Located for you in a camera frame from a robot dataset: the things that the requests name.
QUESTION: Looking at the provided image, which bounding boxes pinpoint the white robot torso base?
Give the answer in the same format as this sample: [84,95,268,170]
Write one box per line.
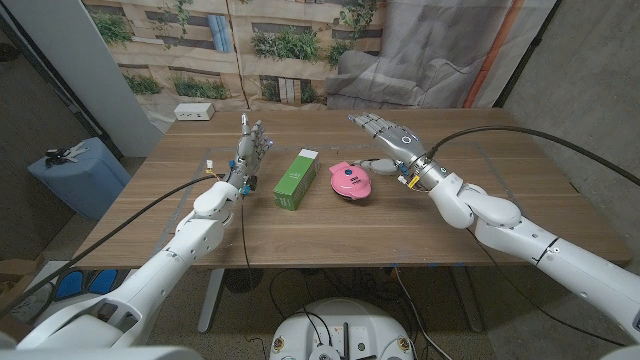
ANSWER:
[269,298,415,360]

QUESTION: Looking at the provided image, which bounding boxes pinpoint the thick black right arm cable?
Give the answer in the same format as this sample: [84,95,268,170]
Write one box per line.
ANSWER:
[425,125,640,187]

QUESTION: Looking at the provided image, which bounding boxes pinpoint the pink mini sandwich press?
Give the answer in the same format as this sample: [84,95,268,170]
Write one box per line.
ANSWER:
[328,160,373,202]

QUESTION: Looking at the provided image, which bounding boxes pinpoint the round black floor disc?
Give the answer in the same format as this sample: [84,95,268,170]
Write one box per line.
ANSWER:
[223,268,265,295]

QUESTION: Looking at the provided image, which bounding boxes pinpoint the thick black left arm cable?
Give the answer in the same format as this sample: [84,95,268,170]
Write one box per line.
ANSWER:
[0,173,221,319]

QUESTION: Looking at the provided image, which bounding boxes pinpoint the white column panel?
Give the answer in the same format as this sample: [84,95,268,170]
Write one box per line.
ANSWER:
[2,0,165,159]

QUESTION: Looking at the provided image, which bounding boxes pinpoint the blue pad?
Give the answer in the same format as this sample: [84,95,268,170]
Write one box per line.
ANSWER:
[87,269,119,296]
[54,269,85,301]

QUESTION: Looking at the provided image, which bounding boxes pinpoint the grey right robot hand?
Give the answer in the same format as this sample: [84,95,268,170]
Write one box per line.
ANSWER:
[348,112,449,192]

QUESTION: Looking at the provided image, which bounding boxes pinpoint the printed fabric backdrop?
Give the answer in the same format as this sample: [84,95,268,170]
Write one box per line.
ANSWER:
[82,0,559,134]

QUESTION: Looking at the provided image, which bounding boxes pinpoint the brown cardboard box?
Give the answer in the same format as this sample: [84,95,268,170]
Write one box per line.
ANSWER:
[0,258,49,341]

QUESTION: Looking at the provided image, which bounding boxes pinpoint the blue storage bin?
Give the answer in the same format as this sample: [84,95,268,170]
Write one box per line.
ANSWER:
[27,137,132,221]

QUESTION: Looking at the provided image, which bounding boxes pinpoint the black and grey tools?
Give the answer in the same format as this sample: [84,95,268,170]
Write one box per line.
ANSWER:
[44,141,91,169]

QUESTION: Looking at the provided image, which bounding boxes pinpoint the white power strip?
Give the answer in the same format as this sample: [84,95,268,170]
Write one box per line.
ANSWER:
[173,102,216,122]

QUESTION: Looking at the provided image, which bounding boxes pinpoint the white table leg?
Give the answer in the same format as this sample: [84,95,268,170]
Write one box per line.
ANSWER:
[197,268,226,334]

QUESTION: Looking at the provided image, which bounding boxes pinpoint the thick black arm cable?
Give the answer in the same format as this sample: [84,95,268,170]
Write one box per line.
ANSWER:
[0,173,221,319]
[425,125,640,187]

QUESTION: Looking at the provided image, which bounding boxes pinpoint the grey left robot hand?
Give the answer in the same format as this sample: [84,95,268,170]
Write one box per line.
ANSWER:
[223,113,274,196]

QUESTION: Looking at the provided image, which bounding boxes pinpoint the grey floor cable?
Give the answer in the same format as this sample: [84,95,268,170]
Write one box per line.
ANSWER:
[393,267,454,360]

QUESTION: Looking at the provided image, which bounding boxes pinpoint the thin black left wrist cable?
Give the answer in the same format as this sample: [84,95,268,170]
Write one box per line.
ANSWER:
[239,197,254,281]

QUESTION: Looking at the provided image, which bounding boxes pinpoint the green and white box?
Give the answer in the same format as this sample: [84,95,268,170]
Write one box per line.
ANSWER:
[272,148,320,212]

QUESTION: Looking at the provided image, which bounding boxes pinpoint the grey table leg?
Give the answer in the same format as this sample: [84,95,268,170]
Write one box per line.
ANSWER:
[452,264,484,334]

